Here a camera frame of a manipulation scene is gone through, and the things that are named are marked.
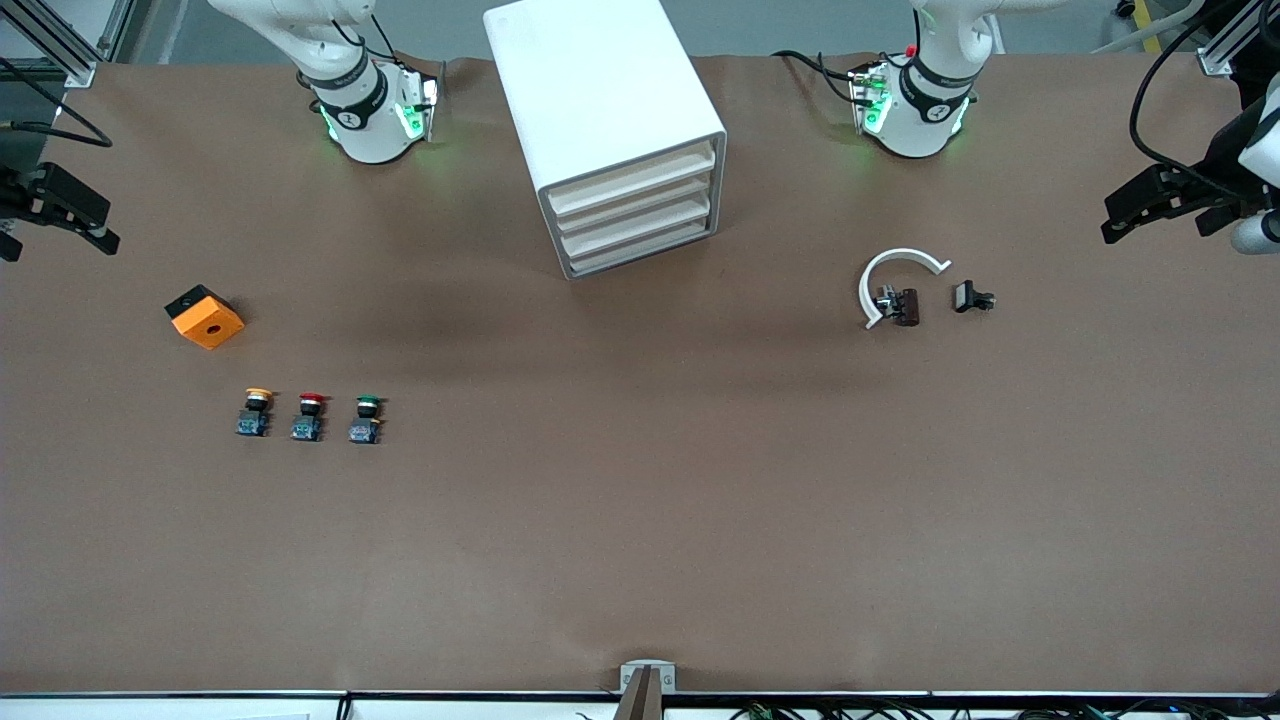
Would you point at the red push button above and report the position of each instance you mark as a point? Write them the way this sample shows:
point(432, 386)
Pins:
point(309, 415)

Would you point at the small black component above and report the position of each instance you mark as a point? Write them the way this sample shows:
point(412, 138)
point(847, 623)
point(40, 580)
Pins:
point(965, 296)

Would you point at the yellow push button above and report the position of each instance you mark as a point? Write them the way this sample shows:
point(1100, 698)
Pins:
point(256, 410)

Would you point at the orange box with black base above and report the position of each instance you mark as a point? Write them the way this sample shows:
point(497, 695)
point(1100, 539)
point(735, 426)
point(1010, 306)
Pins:
point(210, 325)

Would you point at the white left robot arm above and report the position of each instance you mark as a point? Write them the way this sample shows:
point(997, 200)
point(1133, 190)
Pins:
point(915, 115)

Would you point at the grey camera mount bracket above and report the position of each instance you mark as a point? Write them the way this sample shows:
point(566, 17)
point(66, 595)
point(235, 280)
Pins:
point(647, 680)

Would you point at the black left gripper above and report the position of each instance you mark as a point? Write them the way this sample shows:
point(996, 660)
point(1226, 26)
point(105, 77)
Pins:
point(1213, 161)

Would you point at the aluminium frame profile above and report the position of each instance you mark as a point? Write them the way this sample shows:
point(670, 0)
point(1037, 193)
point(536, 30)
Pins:
point(1235, 45)
point(60, 45)

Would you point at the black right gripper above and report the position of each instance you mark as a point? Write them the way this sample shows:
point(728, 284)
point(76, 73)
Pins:
point(12, 196)

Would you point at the green push button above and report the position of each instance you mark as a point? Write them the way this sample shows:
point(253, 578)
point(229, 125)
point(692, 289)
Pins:
point(366, 418)

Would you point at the brown paper table cover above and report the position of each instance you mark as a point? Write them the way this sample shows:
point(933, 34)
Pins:
point(640, 520)

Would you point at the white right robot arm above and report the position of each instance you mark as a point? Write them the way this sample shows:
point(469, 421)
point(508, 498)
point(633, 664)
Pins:
point(365, 120)

